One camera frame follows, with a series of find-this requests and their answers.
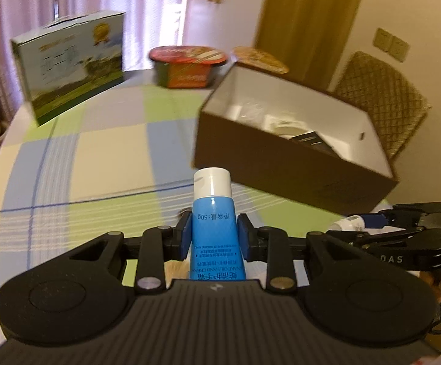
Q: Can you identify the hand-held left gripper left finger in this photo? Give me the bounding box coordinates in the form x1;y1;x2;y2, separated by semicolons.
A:
68;212;193;294

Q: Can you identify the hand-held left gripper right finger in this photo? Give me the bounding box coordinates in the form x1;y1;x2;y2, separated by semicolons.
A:
238;214;373;294

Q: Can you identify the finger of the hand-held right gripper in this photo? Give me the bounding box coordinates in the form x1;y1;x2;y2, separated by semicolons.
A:
327;227;441;252
348;202;441;229

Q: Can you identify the blue hand cream tube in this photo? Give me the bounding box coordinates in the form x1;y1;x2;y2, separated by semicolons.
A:
190;167;246;283

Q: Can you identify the small white bottle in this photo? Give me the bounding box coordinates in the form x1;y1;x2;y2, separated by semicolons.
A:
328;215;366;232

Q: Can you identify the brown cardboard box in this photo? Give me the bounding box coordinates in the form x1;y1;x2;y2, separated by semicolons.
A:
193;64;399;215

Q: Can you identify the desktop with checked tablecloth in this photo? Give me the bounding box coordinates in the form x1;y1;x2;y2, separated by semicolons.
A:
0;70;396;312

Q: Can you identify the black product box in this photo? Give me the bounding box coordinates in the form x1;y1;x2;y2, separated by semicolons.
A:
292;130;338;157

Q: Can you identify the quilted brown chair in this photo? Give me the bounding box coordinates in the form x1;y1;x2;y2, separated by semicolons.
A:
332;50;432;161

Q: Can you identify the red instant rice bowl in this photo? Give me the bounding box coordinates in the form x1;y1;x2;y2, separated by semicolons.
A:
149;45;229;89

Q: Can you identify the orange instant rice bowl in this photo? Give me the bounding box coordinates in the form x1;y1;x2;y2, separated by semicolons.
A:
230;46;290;75

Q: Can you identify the milk carton with cow print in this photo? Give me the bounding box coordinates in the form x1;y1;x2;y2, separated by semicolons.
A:
11;11;126;127

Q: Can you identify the brown wooden door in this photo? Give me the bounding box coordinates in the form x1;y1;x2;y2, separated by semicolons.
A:
254;0;370;89

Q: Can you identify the sheer pink curtain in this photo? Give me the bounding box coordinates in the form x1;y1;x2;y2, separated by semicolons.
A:
0;0;191;73

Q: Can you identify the beige wall socket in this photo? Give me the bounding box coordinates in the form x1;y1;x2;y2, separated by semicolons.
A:
373;27;393;52
389;35;410;62

